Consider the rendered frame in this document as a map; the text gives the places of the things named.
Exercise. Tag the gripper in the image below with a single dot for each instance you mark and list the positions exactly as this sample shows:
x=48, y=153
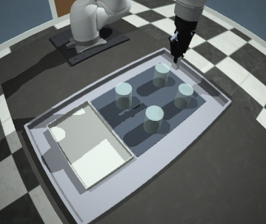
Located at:
x=178, y=42

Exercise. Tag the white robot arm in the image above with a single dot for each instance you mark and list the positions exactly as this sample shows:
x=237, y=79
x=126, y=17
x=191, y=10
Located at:
x=87, y=17

